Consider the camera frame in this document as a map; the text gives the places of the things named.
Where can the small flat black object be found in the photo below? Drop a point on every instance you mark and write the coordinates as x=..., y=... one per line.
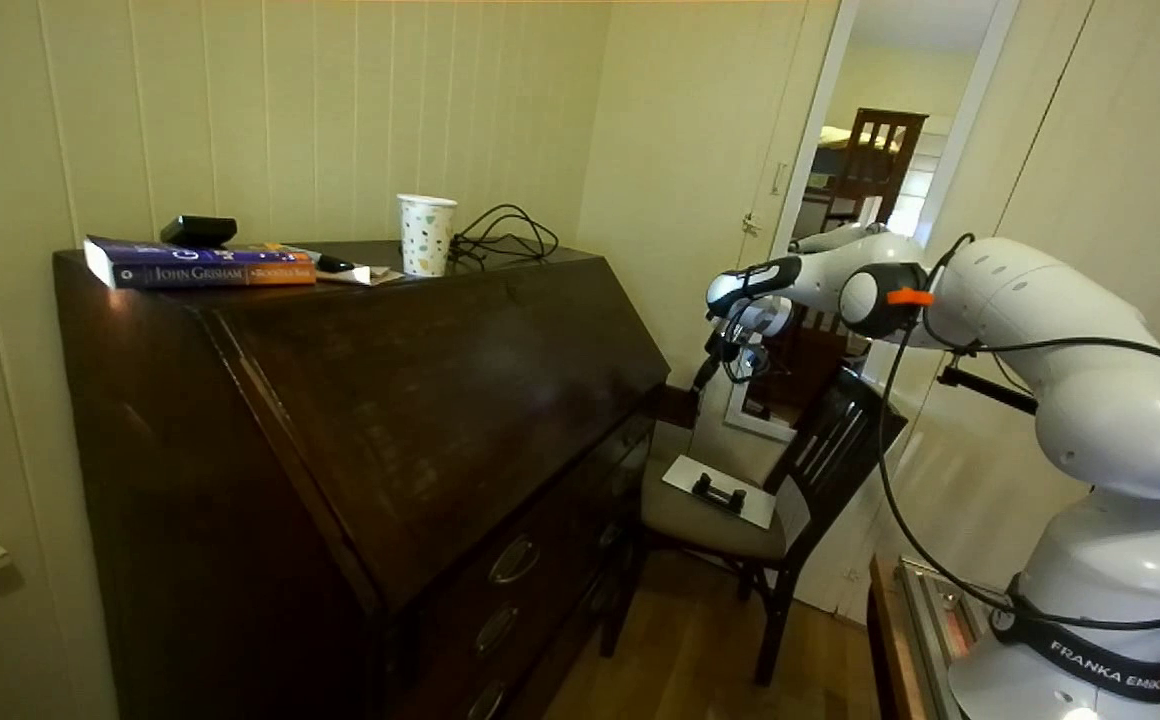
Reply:
x=332, y=265

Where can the blue and orange book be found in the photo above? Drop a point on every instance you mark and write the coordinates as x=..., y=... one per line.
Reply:
x=205, y=265

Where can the dark wooden cushioned chair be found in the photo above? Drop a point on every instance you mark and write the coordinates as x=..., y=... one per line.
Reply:
x=727, y=527

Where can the white papers on desk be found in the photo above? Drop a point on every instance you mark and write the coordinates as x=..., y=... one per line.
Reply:
x=375, y=276

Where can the white sheet of paper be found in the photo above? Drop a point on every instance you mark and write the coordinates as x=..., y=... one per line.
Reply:
x=716, y=491

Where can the dark wooden secretary desk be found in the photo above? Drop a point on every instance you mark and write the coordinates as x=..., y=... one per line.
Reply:
x=406, y=425

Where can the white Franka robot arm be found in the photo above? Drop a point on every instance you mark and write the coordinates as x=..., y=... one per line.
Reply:
x=1087, y=386

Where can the small black box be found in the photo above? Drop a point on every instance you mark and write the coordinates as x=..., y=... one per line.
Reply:
x=198, y=231

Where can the dark wooden hutch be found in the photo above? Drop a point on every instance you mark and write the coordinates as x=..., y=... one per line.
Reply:
x=886, y=146

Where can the white door frame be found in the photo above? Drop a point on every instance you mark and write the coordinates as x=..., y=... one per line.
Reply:
x=822, y=82

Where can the white dotted paper cup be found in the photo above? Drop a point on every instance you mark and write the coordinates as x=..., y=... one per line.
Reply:
x=426, y=238

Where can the light wooden robot table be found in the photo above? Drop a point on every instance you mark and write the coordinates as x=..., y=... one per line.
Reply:
x=892, y=654

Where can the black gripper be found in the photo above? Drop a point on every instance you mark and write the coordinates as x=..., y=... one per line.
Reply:
x=756, y=324

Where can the small black clip object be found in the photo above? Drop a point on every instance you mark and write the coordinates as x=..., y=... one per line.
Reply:
x=716, y=492

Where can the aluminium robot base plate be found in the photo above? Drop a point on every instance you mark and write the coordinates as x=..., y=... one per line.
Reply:
x=943, y=620

